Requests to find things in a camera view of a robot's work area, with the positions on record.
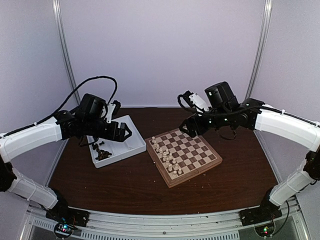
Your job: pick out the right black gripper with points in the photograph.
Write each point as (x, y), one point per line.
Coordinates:
(190, 122)

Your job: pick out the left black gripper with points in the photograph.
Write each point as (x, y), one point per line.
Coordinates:
(119, 137)

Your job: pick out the white chess pawn corner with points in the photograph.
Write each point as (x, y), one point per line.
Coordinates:
(175, 174)

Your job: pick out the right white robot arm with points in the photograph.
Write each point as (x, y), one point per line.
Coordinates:
(224, 110)

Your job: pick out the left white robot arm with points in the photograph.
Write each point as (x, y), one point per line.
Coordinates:
(93, 117)

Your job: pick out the wooden chess board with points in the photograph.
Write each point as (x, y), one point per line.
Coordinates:
(194, 155)

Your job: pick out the pile of dark chess pieces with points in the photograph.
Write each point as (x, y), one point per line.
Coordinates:
(101, 154)

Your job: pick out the left control circuit board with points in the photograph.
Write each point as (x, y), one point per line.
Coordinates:
(62, 230)

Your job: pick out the control circuit board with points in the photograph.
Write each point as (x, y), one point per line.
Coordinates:
(62, 230)
(265, 230)

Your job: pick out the right control circuit board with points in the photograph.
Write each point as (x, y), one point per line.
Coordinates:
(265, 230)

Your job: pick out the white plastic divided tray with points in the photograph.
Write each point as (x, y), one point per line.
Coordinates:
(132, 146)

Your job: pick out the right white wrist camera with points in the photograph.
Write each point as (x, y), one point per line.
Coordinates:
(195, 101)

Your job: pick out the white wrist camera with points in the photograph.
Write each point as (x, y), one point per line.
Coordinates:
(195, 101)
(109, 110)

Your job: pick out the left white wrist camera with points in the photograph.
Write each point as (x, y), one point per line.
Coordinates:
(109, 110)

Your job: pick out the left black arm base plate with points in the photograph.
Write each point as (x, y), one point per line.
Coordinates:
(66, 215)

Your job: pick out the aluminium front rail frame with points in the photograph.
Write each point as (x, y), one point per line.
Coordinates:
(224, 225)

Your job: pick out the right aluminium corner post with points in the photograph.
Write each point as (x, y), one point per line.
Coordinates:
(263, 35)

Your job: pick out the aluminium corner post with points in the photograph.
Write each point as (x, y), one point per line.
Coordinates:
(263, 35)
(63, 43)

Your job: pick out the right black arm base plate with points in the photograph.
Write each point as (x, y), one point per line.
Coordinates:
(257, 215)

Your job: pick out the left aluminium corner post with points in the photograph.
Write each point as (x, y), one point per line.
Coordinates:
(63, 43)

